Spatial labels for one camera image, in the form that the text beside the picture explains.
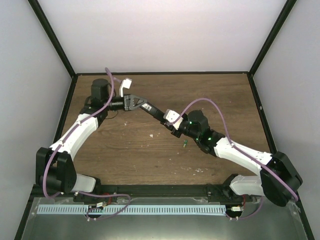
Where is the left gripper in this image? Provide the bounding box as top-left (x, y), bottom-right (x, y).
top-left (103, 93), bottom-right (146, 112)

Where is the black remote control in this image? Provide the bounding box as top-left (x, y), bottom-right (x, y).
top-left (141, 102), bottom-right (165, 122)

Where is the green battery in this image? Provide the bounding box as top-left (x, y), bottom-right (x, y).
top-left (183, 140), bottom-right (188, 148)

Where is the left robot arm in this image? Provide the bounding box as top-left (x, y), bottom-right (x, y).
top-left (36, 78), bottom-right (147, 202)

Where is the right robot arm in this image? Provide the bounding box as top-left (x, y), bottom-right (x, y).
top-left (163, 109), bottom-right (303, 207)

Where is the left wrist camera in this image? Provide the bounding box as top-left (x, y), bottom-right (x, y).
top-left (119, 78), bottom-right (132, 98)

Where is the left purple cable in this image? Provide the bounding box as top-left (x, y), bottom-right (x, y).
top-left (41, 66), bottom-right (132, 222)

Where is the purple cable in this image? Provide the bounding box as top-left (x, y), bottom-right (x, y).
top-left (41, 66), bottom-right (132, 222)
top-left (167, 97), bottom-right (299, 222)

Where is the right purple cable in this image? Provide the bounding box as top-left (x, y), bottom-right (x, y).
top-left (167, 97), bottom-right (299, 222)

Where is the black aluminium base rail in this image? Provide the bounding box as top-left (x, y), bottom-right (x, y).
top-left (32, 183), bottom-right (297, 203)

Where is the black cage frame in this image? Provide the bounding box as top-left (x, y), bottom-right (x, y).
top-left (13, 0), bottom-right (316, 240)

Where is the light blue slotted cable duct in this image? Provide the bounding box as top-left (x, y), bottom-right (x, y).
top-left (36, 204), bottom-right (226, 216)

